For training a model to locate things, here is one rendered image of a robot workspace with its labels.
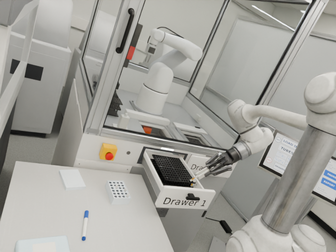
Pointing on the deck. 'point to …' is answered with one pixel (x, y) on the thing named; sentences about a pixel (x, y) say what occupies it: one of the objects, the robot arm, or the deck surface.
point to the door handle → (126, 31)
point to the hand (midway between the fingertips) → (202, 173)
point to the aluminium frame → (110, 79)
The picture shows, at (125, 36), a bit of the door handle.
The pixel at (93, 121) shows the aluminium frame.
